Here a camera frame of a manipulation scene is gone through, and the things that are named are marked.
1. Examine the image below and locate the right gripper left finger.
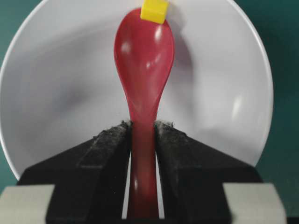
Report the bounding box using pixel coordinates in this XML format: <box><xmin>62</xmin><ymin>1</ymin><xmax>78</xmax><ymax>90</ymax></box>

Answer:
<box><xmin>0</xmin><ymin>121</ymin><xmax>132</xmax><ymax>224</ymax></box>

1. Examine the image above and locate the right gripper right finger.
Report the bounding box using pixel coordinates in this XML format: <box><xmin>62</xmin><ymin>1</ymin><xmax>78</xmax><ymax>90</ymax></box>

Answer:
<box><xmin>154</xmin><ymin>121</ymin><xmax>290</xmax><ymax>224</ymax></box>

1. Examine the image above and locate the red plastic spoon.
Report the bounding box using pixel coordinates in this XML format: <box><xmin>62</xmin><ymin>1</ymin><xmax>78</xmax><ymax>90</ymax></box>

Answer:
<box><xmin>114</xmin><ymin>8</ymin><xmax>175</xmax><ymax>219</ymax></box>

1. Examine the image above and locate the yellow hexagonal prism block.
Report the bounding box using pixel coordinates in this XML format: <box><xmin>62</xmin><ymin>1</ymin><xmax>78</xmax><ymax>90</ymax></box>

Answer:
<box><xmin>140</xmin><ymin>0</ymin><xmax>169</xmax><ymax>24</ymax></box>

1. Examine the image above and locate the white bowl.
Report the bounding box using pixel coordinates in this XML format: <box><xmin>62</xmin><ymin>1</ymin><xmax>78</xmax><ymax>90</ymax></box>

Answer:
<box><xmin>0</xmin><ymin>0</ymin><xmax>273</xmax><ymax>177</ymax></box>

